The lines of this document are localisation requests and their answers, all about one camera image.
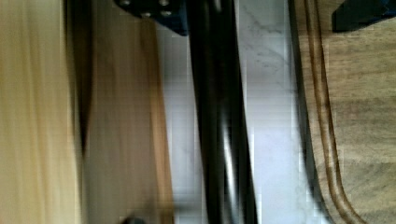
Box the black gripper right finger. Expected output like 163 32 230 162
332 0 396 33

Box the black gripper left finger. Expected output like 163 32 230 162
113 0 189 36

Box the wooden drawer cabinet box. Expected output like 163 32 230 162
0 0 88 224

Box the wooden cutting board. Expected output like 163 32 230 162
289 0 396 224

